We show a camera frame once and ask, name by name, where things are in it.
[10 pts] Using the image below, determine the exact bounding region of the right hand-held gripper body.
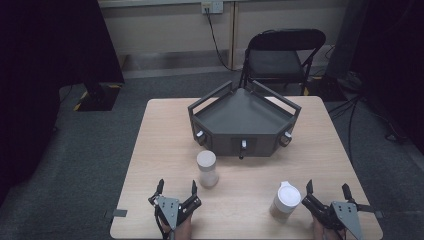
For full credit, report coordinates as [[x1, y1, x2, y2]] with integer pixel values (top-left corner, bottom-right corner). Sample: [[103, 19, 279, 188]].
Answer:
[[301, 195, 377, 240]]

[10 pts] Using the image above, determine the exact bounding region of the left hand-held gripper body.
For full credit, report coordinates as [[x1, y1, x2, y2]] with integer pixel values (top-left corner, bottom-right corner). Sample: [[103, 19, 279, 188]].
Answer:
[[148, 195, 203, 233]]

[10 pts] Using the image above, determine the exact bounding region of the white cup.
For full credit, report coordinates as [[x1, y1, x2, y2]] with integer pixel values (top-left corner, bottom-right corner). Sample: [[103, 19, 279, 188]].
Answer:
[[195, 149, 220, 189]]

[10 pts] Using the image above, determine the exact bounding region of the dark grey corner rack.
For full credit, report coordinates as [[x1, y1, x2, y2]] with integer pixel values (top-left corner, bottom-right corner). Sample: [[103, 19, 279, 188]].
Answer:
[[187, 79, 303, 160]]

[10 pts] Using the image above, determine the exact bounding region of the person's left hand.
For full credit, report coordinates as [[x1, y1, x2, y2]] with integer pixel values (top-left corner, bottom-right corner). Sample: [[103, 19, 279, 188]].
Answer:
[[160, 214, 194, 240]]

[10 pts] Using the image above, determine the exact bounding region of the person's right hand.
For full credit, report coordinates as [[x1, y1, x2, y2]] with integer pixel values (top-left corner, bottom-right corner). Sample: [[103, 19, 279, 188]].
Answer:
[[311, 215, 343, 240]]

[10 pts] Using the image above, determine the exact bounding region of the black rack hook white tab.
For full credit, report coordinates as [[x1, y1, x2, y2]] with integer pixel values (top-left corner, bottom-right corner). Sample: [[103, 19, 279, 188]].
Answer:
[[238, 139, 248, 160], [195, 130, 208, 146], [279, 131, 294, 148]]

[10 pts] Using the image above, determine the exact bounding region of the black stand base striped tape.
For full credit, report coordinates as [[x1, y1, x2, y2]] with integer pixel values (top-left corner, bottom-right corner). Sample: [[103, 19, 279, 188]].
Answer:
[[303, 75, 348, 102], [73, 82, 122, 112]]

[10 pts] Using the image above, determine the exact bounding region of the black folding chair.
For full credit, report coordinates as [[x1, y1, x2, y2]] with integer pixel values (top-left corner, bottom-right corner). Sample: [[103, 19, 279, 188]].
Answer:
[[239, 28, 327, 97]]

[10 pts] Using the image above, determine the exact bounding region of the black curtain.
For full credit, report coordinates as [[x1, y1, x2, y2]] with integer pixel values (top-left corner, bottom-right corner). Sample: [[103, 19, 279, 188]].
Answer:
[[0, 0, 125, 204], [349, 0, 424, 156]]

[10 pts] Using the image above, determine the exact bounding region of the black floor cable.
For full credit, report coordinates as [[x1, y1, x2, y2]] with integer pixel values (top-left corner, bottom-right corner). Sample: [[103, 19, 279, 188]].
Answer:
[[328, 95, 365, 164]]

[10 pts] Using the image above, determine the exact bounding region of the black power cable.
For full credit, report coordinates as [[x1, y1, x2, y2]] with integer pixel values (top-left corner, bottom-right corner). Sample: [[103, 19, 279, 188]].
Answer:
[[204, 8, 243, 73]]

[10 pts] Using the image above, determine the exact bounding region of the white wall socket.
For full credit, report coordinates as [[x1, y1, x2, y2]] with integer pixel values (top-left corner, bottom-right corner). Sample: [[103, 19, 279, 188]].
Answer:
[[200, 1, 224, 15]]

